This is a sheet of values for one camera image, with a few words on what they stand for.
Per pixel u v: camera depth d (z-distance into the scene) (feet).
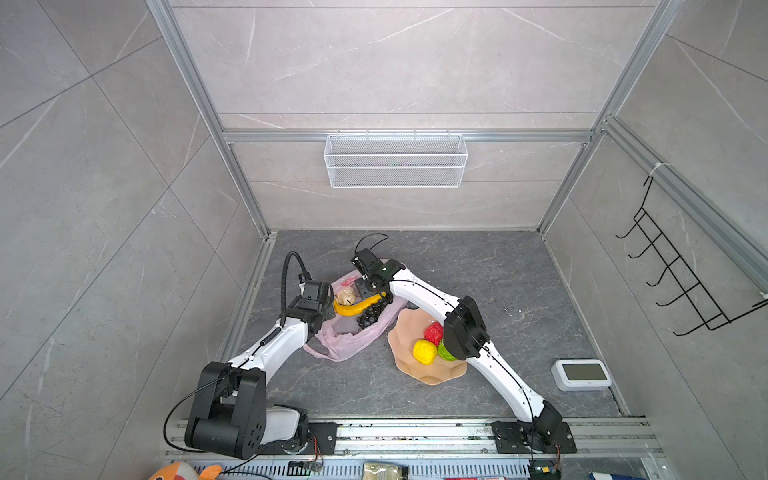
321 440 2.40
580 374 2.63
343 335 2.82
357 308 3.10
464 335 2.12
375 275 2.49
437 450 2.39
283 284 2.08
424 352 2.70
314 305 2.25
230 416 1.35
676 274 2.22
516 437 2.42
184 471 2.12
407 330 2.96
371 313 2.99
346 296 3.05
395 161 3.31
